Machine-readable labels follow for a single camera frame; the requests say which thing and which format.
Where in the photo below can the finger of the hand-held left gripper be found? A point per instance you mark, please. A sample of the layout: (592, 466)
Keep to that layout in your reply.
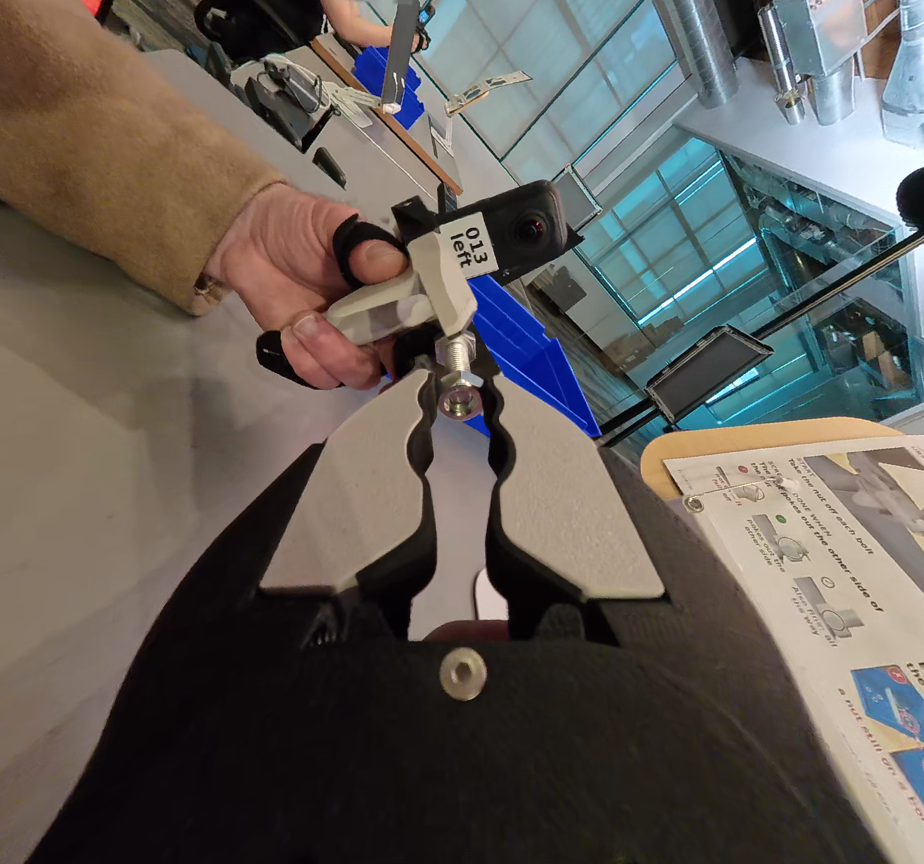
(447, 286)
(415, 351)

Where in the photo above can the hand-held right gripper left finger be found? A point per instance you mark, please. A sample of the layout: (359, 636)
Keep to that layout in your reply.
(354, 510)

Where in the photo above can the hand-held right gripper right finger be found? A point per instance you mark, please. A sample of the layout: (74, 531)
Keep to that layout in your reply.
(570, 517)

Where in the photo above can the steel hex bolt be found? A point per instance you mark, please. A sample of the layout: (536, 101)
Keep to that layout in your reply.
(457, 358)

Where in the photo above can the steel hex nut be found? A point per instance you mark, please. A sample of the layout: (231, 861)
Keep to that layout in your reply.
(462, 379)

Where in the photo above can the long blue plastic bin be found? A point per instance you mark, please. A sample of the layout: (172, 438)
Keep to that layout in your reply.
(534, 366)

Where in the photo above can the person's left forearm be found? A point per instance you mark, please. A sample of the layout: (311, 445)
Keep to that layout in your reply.
(108, 120)

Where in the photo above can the grey desk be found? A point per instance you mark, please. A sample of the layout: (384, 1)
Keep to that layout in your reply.
(108, 481)

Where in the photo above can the person's left hand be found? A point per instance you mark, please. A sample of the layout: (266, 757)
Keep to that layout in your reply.
(274, 250)

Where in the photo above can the silver framed panel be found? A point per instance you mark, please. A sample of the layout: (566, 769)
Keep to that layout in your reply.
(581, 192)

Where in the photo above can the grey bench seat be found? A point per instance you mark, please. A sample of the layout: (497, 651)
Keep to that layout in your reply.
(563, 290)

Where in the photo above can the grey table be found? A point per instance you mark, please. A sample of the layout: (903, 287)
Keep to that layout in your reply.
(375, 178)

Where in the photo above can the acrylic sign stand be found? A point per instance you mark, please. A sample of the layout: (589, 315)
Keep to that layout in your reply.
(401, 48)
(491, 84)

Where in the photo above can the small black oblong object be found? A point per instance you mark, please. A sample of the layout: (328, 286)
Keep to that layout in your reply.
(328, 167)

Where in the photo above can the small blue plastic bin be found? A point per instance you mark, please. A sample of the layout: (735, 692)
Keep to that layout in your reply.
(372, 73)

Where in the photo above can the black box device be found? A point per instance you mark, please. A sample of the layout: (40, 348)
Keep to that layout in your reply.
(281, 109)

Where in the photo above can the printed instruction sign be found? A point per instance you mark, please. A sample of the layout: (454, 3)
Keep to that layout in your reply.
(830, 589)

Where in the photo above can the black office chair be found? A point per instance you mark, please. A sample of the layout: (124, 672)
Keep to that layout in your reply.
(209, 19)

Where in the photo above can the black round-top floor stand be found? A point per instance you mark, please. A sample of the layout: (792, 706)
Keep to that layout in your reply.
(913, 196)

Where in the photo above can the glass window wall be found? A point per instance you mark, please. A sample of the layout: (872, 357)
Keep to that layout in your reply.
(650, 243)

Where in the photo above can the rectangular sheet-metal duct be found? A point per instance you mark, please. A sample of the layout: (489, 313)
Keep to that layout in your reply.
(816, 5)

